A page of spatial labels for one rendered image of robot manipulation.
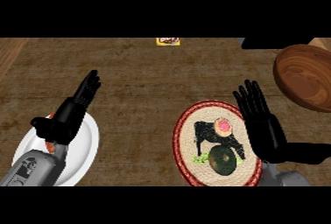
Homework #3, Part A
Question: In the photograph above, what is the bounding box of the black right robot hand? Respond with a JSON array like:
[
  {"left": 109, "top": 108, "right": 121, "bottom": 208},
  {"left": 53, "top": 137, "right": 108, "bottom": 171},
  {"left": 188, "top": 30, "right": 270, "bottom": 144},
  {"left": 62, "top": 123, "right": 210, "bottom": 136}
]
[{"left": 232, "top": 79, "right": 331, "bottom": 165}]

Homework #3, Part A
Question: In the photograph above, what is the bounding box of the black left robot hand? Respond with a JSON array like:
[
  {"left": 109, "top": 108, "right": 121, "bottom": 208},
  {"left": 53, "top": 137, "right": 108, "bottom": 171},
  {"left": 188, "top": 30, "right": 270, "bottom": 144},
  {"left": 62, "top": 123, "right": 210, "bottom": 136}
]
[{"left": 29, "top": 69, "right": 103, "bottom": 146}]

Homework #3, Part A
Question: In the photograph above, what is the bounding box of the pink-frosted cupcake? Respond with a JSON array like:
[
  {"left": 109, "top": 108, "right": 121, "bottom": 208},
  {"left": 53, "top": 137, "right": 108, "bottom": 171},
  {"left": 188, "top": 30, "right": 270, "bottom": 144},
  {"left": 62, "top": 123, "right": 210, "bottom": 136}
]
[{"left": 213, "top": 116, "right": 235, "bottom": 137}]

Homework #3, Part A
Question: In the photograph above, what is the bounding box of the round woven red-rimmed placemat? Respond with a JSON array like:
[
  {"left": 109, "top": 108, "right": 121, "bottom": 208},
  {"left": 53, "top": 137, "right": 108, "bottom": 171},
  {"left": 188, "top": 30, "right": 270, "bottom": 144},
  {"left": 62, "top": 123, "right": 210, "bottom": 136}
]
[{"left": 171, "top": 100, "right": 264, "bottom": 187}]

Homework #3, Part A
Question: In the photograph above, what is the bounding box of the brown wooden bowl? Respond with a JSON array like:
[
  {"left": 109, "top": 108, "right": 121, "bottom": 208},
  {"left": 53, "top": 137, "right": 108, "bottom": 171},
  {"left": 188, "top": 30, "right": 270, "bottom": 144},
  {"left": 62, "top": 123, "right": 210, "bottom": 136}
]
[{"left": 272, "top": 44, "right": 331, "bottom": 114}]

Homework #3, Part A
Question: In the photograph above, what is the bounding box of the white round plate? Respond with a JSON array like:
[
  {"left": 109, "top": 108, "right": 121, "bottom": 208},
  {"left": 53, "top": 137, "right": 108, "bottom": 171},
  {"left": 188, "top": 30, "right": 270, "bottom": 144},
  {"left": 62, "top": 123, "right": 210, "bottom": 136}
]
[{"left": 12, "top": 111, "right": 100, "bottom": 187}]

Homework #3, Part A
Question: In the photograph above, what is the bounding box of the dark green oval vegetable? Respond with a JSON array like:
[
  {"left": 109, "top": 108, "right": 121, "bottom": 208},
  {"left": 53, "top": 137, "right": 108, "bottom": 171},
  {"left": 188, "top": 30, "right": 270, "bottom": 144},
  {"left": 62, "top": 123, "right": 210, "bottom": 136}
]
[{"left": 208, "top": 144, "right": 239, "bottom": 177}]

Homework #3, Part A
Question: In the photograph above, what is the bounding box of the yellow printed box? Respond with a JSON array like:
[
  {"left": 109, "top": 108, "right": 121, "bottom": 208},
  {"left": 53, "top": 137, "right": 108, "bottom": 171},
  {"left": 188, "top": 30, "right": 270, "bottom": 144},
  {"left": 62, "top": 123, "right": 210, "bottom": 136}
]
[{"left": 155, "top": 37, "right": 182, "bottom": 47}]

